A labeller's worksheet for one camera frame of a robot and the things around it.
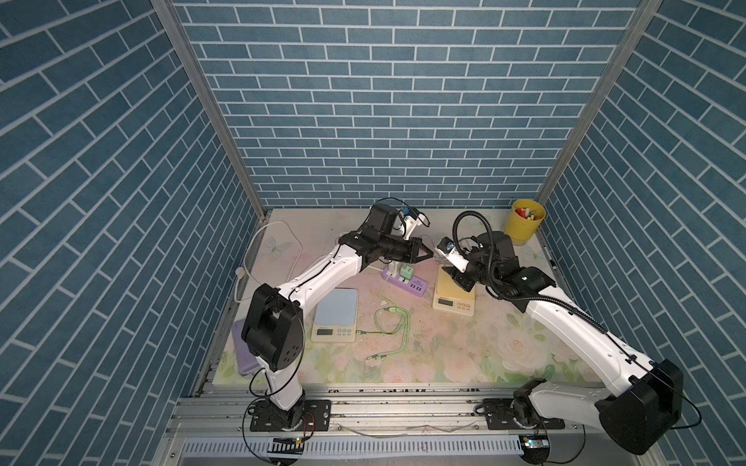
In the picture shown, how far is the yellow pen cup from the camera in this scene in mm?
1036

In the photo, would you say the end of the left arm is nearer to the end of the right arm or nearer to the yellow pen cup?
the end of the right arm

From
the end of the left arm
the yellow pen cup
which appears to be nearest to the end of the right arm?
the end of the left arm
